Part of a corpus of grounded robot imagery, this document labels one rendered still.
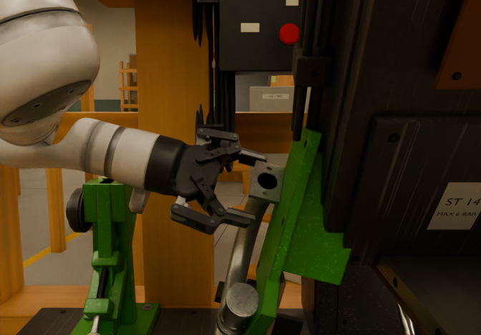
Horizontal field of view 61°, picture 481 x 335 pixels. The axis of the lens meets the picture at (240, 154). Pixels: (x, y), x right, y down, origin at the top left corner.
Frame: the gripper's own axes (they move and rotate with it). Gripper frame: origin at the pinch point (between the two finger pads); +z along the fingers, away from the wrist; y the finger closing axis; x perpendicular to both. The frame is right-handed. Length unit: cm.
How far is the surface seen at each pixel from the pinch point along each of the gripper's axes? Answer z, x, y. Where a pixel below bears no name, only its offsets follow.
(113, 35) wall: -379, 700, 798
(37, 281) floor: -113, 268, 48
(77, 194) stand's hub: -26.8, 15.7, 0.4
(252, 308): 2.0, -0.6, -15.4
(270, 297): 3.4, -3.0, -14.6
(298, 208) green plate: 3.9, -8.9, -6.6
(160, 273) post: -11.9, 38.3, -1.2
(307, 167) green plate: 3.5, -12.0, -3.4
